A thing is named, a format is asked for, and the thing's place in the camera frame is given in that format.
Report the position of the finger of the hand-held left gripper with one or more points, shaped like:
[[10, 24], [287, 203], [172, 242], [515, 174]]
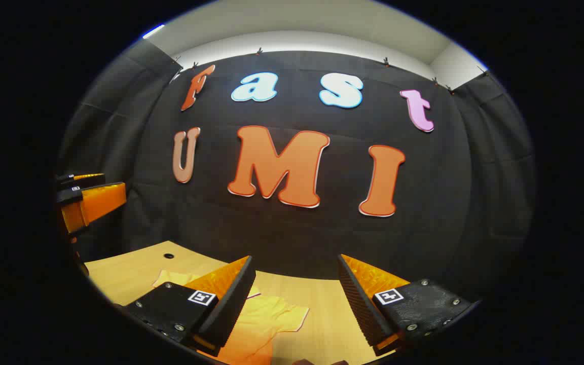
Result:
[[81, 179], [100, 202]]

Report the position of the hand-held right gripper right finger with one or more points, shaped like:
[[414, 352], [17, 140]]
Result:
[[360, 304]]

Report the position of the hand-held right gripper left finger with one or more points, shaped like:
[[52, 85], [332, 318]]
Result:
[[231, 299]]

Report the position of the orange T-shirt with striped collar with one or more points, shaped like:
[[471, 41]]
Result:
[[266, 324]]

